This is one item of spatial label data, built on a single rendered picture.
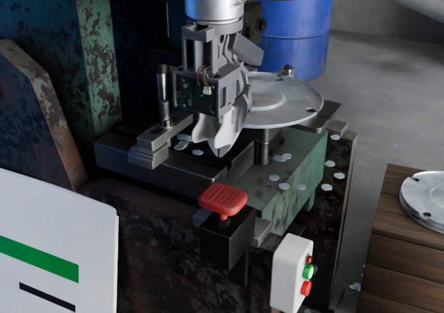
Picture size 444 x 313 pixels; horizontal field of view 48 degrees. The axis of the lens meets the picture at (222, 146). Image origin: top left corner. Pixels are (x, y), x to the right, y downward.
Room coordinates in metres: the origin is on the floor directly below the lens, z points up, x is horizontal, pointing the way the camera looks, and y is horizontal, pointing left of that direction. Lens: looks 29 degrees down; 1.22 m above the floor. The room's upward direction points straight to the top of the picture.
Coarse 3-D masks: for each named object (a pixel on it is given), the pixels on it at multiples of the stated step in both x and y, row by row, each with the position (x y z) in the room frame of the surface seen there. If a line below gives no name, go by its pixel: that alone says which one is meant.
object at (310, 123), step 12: (324, 108) 0.94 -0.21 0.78; (336, 108) 0.94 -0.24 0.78; (312, 120) 0.89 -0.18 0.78; (324, 120) 0.89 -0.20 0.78; (240, 132) 0.96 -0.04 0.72; (252, 132) 0.94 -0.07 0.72; (264, 132) 0.93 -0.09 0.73; (276, 132) 0.97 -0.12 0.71; (312, 132) 0.86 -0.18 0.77; (264, 144) 0.93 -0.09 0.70; (276, 144) 0.97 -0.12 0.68; (264, 156) 0.93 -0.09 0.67
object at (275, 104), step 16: (256, 80) 1.10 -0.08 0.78; (272, 80) 1.10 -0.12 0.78; (288, 80) 1.10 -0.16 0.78; (256, 96) 0.99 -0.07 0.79; (272, 96) 0.99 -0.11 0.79; (288, 96) 1.00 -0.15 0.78; (304, 96) 1.00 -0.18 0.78; (320, 96) 1.00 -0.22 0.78; (256, 112) 0.92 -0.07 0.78; (272, 112) 0.92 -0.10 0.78; (288, 112) 0.92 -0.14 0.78; (304, 112) 0.92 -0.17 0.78; (256, 128) 0.85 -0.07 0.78
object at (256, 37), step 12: (252, 0) 1.07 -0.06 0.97; (168, 12) 1.01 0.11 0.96; (180, 12) 1.00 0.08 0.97; (252, 12) 1.00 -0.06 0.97; (168, 24) 1.01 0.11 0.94; (180, 24) 1.00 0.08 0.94; (252, 24) 1.00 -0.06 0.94; (264, 24) 1.02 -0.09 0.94; (180, 36) 1.00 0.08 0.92; (252, 36) 1.00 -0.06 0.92; (180, 48) 1.00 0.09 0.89
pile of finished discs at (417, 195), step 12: (408, 180) 1.29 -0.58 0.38; (420, 180) 1.29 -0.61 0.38; (432, 180) 1.29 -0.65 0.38; (408, 192) 1.22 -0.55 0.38; (420, 192) 1.22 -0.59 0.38; (432, 192) 1.21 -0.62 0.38; (408, 204) 1.15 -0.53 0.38; (420, 204) 1.16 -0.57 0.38; (432, 204) 1.16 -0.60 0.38; (420, 216) 1.12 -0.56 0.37; (432, 216) 1.10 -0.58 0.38; (432, 228) 1.08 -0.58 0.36
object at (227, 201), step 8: (216, 184) 0.69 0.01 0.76; (208, 192) 0.66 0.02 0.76; (216, 192) 0.66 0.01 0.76; (224, 192) 0.66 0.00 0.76; (232, 192) 0.66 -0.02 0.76; (240, 192) 0.66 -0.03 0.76; (200, 200) 0.64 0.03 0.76; (208, 200) 0.64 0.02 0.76; (216, 200) 0.64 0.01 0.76; (224, 200) 0.64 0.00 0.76; (232, 200) 0.64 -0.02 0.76; (240, 200) 0.64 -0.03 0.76; (208, 208) 0.63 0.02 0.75; (216, 208) 0.63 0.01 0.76; (224, 208) 0.62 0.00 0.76; (232, 208) 0.62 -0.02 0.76; (240, 208) 0.64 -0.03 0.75; (224, 216) 0.65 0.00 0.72
